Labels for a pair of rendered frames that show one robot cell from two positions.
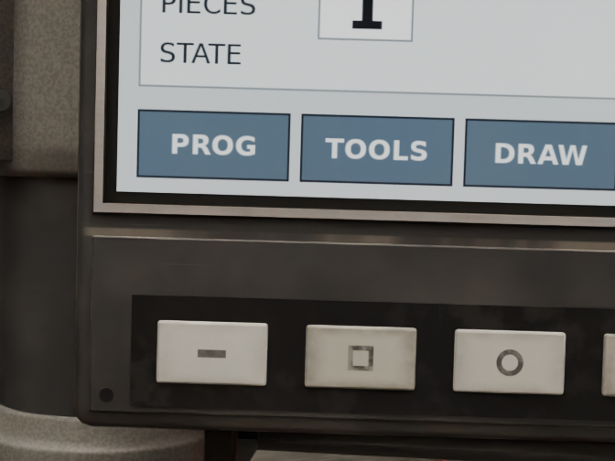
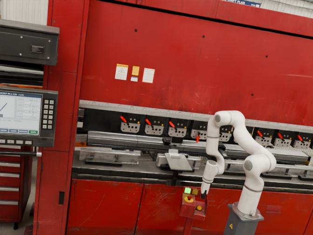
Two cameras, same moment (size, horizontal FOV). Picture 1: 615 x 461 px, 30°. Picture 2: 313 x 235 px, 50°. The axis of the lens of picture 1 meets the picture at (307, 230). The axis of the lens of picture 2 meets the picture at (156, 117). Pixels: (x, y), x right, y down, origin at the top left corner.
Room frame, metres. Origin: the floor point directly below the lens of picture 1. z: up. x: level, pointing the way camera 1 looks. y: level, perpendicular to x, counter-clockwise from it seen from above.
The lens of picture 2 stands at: (-1.59, -0.33, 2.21)
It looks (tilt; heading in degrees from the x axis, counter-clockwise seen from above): 19 degrees down; 341
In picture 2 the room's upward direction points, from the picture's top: 11 degrees clockwise
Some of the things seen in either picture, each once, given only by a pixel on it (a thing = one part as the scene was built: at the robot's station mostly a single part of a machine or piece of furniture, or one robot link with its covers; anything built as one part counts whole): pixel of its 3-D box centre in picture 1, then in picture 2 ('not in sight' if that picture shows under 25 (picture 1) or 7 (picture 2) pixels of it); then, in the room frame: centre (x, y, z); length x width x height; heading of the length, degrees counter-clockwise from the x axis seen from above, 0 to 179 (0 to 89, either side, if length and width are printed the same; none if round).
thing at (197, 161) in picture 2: not in sight; (178, 161); (0.86, -1.44, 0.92); 0.39 x 0.06 x 0.10; 85
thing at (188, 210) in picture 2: not in sight; (193, 203); (0.49, -1.48, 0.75); 0.20 x 0.16 x 0.18; 70
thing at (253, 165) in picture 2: not in sight; (255, 171); (0.03, -1.60, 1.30); 0.19 x 0.12 x 0.24; 107
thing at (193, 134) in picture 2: not in sight; (199, 128); (0.85, -1.56, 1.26); 0.15 x 0.09 x 0.17; 85
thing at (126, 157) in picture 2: not in sight; (110, 155); (0.92, -0.84, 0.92); 0.50 x 0.06 x 0.10; 85
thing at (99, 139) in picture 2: not in sight; (205, 148); (1.13, -1.81, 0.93); 2.30 x 0.14 x 0.10; 85
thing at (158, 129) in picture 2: not in sight; (154, 123); (0.89, -1.16, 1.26); 0.15 x 0.09 x 0.17; 85
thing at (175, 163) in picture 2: not in sight; (177, 162); (0.72, -1.37, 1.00); 0.26 x 0.18 x 0.01; 175
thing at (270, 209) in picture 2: not in sight; (274, 209); (0.61, -2.39, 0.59); 0.15 x 0.02 x 0.07; 85
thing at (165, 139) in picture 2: not in sight; (171, 144); (1.03, -1.41, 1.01); 0.26 x 0.12 x 0.05; 175
